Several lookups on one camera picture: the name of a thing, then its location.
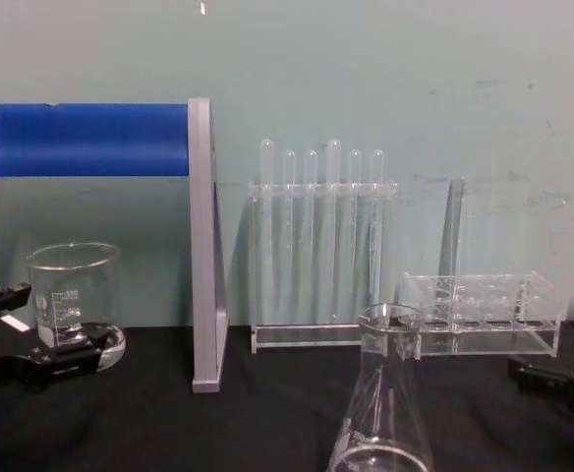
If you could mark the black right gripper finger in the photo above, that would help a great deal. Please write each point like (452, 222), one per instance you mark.
(537, 376)

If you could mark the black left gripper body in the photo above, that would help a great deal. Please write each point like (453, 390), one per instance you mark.
(2, 346)

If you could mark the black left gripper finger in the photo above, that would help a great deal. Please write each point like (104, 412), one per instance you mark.
(71, 351)
(12, 296)

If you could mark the low clear acrylic tube rack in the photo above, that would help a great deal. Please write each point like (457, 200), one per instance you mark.
(493, 339)

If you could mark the clear glass beaker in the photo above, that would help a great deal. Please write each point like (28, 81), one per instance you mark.
(75, 275)

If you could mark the clear glass conical flask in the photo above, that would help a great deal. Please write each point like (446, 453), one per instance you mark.
(385, 393)

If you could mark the grey acrylic upright panel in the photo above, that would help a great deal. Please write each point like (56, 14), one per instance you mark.
(451, 226)

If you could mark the blue and grey pipette stand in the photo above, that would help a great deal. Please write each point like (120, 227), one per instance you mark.
(90, 137)

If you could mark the black table cloth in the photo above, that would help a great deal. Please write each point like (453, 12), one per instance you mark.
(267, 423)

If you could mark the tall clear acrylic tube rack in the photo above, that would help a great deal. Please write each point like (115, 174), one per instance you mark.
(324, 339)

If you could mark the clear test tube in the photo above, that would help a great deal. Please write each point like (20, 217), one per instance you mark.
(267, 162)
(377, 169)
(354, 169)
(334, 162)

